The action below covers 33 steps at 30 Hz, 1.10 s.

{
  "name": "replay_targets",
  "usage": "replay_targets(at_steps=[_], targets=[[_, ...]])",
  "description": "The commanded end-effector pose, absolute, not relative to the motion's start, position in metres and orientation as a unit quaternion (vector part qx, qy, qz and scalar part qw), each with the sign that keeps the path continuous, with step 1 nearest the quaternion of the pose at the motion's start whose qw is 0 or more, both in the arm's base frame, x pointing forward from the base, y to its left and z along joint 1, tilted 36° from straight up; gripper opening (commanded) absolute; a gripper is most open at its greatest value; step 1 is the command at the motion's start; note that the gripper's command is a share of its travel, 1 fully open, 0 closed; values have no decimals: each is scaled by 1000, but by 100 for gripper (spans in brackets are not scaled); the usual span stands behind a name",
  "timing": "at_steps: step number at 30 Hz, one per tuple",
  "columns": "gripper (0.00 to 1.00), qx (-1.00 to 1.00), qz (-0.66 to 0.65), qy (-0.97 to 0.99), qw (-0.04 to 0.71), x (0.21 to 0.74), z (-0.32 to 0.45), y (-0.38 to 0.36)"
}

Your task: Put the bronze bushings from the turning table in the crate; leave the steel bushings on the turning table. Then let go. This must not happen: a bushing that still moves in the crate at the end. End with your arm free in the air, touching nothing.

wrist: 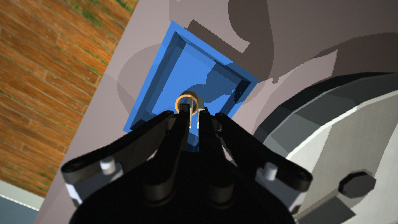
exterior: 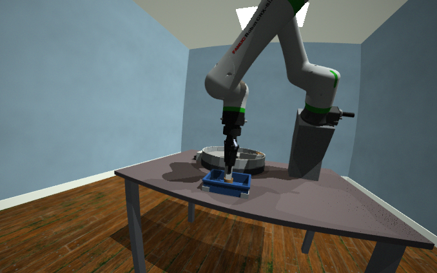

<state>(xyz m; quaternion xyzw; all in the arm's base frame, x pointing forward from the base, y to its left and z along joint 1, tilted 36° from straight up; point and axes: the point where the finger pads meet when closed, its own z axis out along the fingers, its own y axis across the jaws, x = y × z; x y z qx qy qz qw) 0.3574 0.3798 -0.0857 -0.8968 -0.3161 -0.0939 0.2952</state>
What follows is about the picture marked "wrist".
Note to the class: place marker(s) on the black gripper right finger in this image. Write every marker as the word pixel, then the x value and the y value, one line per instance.
pixel 285 179

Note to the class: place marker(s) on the blue open crate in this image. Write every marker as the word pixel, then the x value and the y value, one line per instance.
pixel 186 63

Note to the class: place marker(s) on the bronze bushing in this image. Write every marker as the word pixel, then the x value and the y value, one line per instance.
pixel 187 94

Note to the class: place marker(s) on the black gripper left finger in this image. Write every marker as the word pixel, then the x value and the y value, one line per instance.
pixel 167 132

